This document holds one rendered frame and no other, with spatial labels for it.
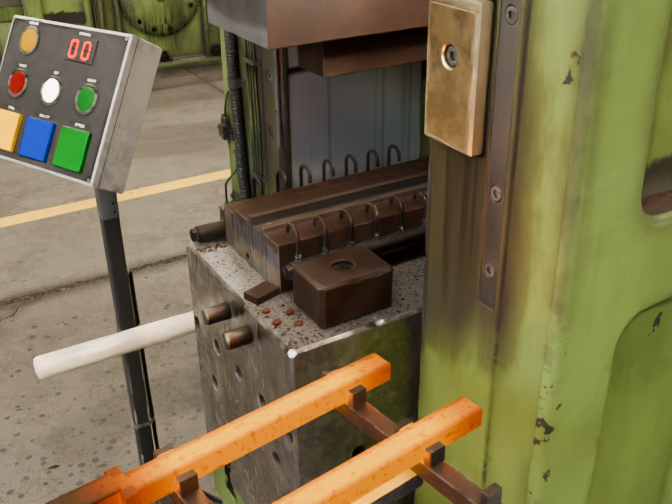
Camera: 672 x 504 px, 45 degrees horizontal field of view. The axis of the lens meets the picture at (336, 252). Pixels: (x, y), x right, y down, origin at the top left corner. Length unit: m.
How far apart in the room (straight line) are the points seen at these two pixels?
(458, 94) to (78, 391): 1.92
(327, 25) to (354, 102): 0.39
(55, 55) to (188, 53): 4.53
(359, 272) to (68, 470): 1.42
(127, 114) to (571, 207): 0.91
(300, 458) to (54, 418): 1.47
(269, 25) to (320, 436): 0.56
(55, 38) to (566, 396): 1.14
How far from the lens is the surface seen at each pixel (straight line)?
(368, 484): 0.79
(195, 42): 6.15
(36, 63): 1.69
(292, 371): 1.08
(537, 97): 0.88
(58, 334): 2.93
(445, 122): 0.96
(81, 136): 1.54
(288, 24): 1.06
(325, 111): 1.43
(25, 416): 2.59
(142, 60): 1.54
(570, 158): 0.84
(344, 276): 1.09
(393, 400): 1.21
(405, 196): 1.31
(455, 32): 0.92
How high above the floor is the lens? 1.52
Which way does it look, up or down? 28 degrees down
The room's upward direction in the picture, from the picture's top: 1 degrees counter-clockwise
